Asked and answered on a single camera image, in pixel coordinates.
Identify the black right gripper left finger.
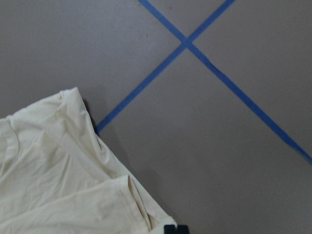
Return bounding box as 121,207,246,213
163,223,176,234

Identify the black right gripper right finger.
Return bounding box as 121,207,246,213
176,220,189,234

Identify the beige long-sleeve graphic shirt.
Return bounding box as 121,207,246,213
0,88,176,234

